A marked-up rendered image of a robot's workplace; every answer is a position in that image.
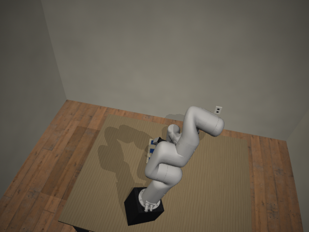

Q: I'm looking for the blue and cream chessboard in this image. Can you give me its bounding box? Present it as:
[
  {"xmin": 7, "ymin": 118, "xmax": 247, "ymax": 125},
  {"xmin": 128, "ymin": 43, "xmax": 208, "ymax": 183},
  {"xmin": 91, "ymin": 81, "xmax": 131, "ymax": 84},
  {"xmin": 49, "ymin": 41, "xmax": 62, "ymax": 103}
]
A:
[{"xmin": 146, "ymin": 139, "xmax": 157, "ymax": 163}]

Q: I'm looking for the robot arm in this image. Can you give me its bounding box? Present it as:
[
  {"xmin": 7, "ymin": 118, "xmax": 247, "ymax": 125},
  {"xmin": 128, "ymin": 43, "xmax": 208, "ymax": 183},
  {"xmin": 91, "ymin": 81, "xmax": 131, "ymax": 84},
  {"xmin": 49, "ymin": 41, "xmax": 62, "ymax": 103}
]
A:
[{"xmin": 139, "ymin": 106, "xmax": 225, "ymax": 212}]

